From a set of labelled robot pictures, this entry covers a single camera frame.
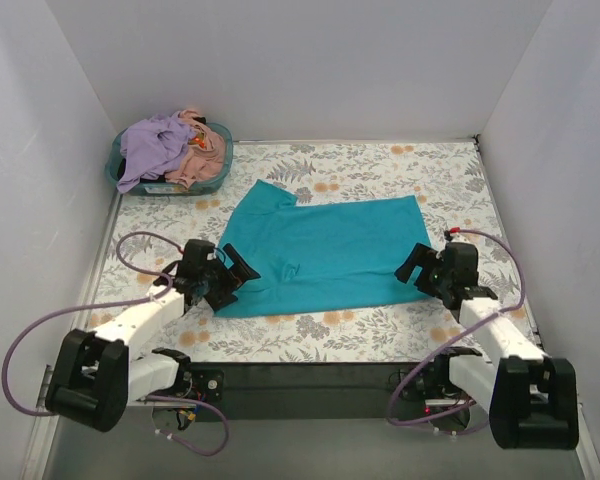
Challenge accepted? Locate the teal plastic laundry basket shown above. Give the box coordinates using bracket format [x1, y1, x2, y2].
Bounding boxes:
[103, 122, 234, 197]

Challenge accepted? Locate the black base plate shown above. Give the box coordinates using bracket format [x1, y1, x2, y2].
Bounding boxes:
[134, 360, 486, 421]

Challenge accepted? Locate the teal t shirt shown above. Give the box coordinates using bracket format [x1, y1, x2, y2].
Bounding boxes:
[217, 181, 430, 318]

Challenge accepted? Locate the floral table mat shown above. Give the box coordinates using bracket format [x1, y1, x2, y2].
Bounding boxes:
[89, 141, 535, 362]

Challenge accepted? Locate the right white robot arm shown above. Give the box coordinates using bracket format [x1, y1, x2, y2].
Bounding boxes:
[391, 241, 579, 450]

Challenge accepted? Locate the lilac t shirt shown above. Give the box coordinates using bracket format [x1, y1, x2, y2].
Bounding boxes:
[117, 115, 194, 193]

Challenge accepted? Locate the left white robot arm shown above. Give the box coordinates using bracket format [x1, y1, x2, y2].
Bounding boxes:
[44, 239, 260, 432]

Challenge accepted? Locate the pink t shirt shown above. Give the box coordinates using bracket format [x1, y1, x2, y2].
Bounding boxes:
[165, 109, 226, 188]

